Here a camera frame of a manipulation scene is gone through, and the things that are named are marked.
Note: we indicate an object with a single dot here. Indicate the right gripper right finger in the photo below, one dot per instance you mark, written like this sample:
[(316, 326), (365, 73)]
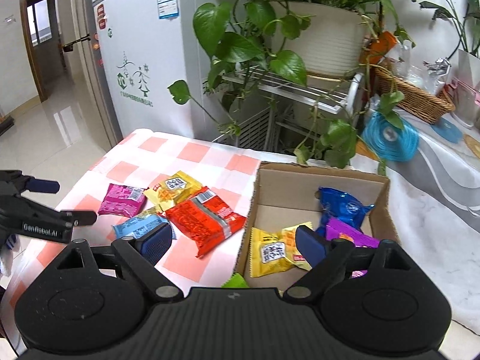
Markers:
[(328, 260)]

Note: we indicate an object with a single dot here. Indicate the white refrigerator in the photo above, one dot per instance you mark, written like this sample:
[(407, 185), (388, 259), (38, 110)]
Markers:
[(155, 69)]

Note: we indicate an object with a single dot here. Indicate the blue round coaster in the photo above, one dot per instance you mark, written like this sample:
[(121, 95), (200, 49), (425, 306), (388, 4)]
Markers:
[(447, 130)]

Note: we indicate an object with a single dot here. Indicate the red orange snack packet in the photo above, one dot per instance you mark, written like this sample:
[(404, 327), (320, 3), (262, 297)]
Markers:
[(206, 219)]

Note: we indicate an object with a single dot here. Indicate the grey white table cover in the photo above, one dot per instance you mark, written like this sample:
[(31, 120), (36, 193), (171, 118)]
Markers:
[(434, 202)]

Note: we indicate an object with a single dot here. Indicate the pink checkered tablecloth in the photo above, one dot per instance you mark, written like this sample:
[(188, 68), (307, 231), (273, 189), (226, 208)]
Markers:
[(143, 160)]

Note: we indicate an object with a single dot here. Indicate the white vase with plant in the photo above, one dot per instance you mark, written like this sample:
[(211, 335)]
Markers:
[(464, 86)]

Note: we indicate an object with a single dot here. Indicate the yellow waffle snack packet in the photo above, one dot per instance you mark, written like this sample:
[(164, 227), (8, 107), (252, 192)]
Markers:
[(174, 190)]

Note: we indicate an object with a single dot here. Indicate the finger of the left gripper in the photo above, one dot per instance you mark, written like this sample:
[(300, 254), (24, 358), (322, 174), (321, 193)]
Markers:
[(76, 218), (41, 186)]

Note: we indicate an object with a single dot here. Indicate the magenta snack packet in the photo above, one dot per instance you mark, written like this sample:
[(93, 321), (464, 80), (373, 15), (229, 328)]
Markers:
[(122, 200)]

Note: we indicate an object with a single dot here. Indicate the blue ribbon roll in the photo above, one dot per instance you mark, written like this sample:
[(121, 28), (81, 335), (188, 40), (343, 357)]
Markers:
[(389, 142)]

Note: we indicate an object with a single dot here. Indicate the cardboard box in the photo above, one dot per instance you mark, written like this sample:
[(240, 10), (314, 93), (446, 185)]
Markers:
[(286, 195)]

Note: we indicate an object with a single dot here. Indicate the green pothos plant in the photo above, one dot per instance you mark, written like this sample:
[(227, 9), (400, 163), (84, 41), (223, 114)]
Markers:
[(240, 36)]

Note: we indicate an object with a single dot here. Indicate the purple snack packet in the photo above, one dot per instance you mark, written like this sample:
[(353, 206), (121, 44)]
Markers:
[(337, 229)]

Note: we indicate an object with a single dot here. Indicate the green snack packet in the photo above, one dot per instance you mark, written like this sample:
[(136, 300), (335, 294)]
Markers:
[(236, 281)]

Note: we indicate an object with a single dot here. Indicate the wicker basket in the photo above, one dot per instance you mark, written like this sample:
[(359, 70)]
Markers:
[(426, 107)]

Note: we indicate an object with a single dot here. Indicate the blue foil snack packet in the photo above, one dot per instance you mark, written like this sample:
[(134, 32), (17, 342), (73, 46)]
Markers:
[(341, 205)]

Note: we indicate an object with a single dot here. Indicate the light blue snack packet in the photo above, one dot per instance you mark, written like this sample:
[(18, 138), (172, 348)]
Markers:
[(140, 224)]

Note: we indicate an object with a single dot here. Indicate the white metal plant stand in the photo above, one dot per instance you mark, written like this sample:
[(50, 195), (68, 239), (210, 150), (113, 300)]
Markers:
[(294, 111)]

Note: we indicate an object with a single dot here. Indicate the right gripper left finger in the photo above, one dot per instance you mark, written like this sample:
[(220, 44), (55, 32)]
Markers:
[(138, 257)]

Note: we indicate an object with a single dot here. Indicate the white plant pot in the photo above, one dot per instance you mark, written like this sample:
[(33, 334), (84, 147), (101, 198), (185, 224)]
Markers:
[(332, 44)]

